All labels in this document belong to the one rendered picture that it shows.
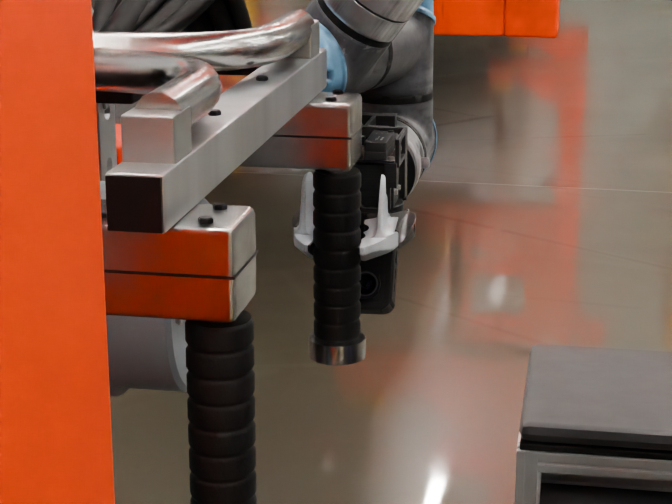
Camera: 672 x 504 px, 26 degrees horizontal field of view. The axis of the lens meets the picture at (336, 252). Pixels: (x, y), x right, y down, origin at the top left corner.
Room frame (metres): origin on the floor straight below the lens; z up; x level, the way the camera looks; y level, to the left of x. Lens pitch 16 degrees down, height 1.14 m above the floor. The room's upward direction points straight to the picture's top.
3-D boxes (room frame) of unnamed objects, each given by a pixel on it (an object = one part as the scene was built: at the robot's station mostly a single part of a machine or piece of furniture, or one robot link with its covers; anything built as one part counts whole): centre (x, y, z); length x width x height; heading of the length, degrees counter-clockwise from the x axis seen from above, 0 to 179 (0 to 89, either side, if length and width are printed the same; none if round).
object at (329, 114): (1.06, 0.03, 0.93); 0.09 x 0.05 x 0.05; 80
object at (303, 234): (1.09, 0.02, 0.85); 0.09 x 0.03 x 0.06; 161
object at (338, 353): (1.05, 0.00, 0.83); 0.04 x 0.04 x 0.16
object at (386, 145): (1.19, -0.03, 0.86); 0.12 x 0.08 x 0.09; 170
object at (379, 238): (1.08, -0.03, 0.85); 0.09 x 0.03 x 0.06; 178
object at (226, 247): (0.72, 0.09, 0.93); 0.09 x 0.05 x 0.05; 80
